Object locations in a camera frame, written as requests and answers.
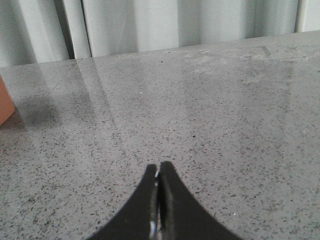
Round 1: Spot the grey-green pleated curtain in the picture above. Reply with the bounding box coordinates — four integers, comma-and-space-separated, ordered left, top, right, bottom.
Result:
0, 0, 320, 67

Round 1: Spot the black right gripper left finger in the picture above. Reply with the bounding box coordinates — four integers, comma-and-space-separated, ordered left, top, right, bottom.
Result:
90, 164, 158, 240

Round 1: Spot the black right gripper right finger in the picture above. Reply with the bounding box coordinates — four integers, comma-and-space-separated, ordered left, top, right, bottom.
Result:
158, 161, 239, 240

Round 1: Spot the orange foam cube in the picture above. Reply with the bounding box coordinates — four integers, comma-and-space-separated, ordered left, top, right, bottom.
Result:
0, 77, 15, 125

